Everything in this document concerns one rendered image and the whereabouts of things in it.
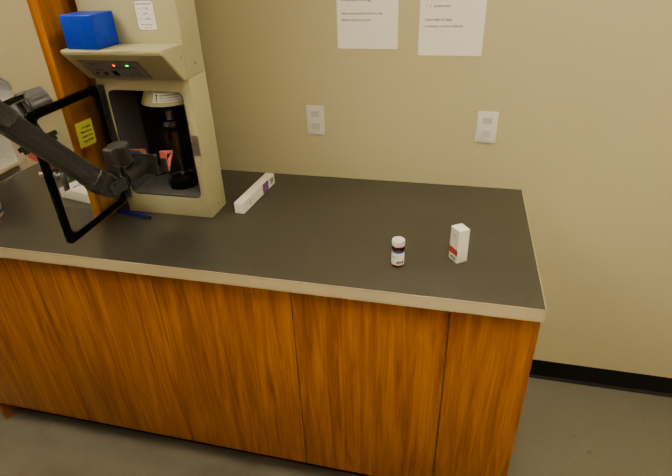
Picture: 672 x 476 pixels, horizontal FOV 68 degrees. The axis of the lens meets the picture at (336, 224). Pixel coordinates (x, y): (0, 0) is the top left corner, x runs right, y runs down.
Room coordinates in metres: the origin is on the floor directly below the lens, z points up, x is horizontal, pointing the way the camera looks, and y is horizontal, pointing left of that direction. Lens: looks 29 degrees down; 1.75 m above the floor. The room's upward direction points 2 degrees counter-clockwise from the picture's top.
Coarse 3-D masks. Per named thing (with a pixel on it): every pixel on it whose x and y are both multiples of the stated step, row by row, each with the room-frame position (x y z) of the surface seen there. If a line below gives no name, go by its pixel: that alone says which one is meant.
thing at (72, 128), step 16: (64, 112) 1.40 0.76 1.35; (80, 112) 1.46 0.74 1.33; (96, 112) 1.53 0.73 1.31; (48, 128) 1.33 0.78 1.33; (64, 128) 1.38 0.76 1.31; (80, 128) 1.44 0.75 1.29; (96, 128) 1.51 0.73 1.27; (64, 144) 1.36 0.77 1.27; (80, 144) 1.42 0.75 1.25; (96, 144) 1.49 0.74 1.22; (96, 160) 1.47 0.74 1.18; (64, 192) 1.31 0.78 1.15; (80, 192) 1.37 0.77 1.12; (64, 208) 1.29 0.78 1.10; (80, 208) 1.35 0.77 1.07; (96, 208) 1.41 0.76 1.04; (80, 224) 1.33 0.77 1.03
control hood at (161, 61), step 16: (112, 48) 1.46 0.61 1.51; (128, 48) 1.45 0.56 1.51; (144, 48) 1.44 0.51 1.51; (160, 48) 1.43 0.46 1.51; (176, 48) 1.47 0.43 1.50; (80, 64) 1.50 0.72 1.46; (144, 64) 1.44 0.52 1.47; (160, 64) 1.43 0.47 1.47; (176, 64) 1.45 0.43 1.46; (176, 80) 1.49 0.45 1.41
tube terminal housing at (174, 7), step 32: (96, 0) 1.56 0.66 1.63; (128, 0) 1.54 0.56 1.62; (160, 0) 1.51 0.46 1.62; (192, 0) 1.60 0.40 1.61; (128, 32) 1.54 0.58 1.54; (160, 32) 1.52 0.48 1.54; (192, 32) 1.57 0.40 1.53; (192, 64) 1.54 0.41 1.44; (192, 96) 1.51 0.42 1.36; (192, 128) 1.51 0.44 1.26
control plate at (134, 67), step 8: (88, 64) 1.49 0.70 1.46; (96, 64) 1.48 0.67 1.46; (104, 64) 1.47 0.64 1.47; (120, 64) 1.46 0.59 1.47; (128, 64) 1.45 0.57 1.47; (136, 64) 1.45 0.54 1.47; (112, 72) 1.50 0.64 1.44; (120, 72) 1.50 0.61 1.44; (128, 72) 1.49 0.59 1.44; (136, 72) 1.48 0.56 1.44; (144, 72) 1.47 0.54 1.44
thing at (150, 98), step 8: (144, 96) 1.59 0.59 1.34; (152, 96) 1.56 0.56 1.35; (160, 96) 1.56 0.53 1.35; (168, 96) 1.56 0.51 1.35; (176, 96) 1.57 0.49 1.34; (144, 104) 1.57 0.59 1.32; (152, 104) 1.55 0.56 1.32; (160, 104) 1.55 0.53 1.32; (168, 104) 1.55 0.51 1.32; (176, 104) 1.56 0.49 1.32
